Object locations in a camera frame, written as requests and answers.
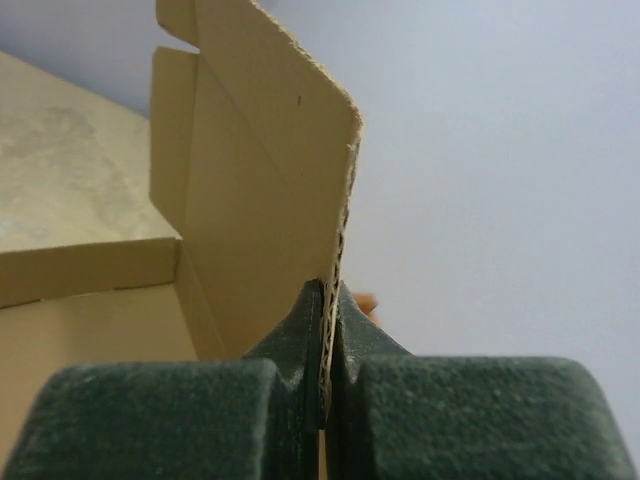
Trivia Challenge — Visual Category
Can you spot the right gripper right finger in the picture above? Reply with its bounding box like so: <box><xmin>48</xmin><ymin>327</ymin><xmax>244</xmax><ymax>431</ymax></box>
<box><xmin>327</xmin><ymin>289</ymin><xmax>635</xmax><ymax>479</ymax></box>

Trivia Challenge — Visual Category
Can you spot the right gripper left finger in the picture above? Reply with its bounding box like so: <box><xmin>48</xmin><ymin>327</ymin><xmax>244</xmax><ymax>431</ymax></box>
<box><xmin>2</xmin><ymin>280</ymin><xmax>323</xmax><ymax>479</ymax></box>

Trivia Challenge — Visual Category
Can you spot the brown cardboard box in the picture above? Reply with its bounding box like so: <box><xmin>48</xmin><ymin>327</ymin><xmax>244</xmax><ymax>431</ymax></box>
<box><xmin>1</xmin><ymin>1</ymin><xmax>363</xmax><ymax>475</ymax></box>

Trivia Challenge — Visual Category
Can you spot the wooden three-tier rack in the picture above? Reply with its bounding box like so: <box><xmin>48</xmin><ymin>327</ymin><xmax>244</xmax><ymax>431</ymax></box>
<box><xmin>352</xmin><ymin>292</ymin><xmax>378</xmax><ymax>324</ymax></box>

